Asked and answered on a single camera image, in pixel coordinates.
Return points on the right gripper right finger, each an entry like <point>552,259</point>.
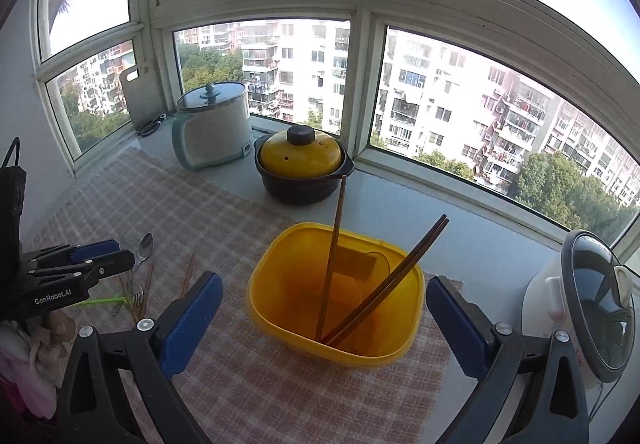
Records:
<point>552,408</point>

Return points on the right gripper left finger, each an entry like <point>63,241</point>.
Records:
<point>93,406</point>

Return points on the green plastic spoon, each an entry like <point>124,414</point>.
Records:
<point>102,301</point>

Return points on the wooden chopstick crossed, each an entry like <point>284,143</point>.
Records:
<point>127,298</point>

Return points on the steel spoon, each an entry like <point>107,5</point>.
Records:
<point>143,252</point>

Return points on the wooden chopstick red tip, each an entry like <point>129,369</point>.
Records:
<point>385,286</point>

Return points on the steel fork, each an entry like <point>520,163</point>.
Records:
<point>135,291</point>

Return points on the left hand gloved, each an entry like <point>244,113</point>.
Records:
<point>35,364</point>

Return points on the white floral rice cooker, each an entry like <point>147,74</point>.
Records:
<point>586,292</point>

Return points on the yellow plastic container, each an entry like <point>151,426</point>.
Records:
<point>283,295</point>

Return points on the white teal electric cooker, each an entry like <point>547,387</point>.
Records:
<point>212,125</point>

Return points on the black clay pot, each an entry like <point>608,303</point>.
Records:
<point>302,192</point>

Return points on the yellow clay pot lid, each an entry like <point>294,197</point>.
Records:
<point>300,153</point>

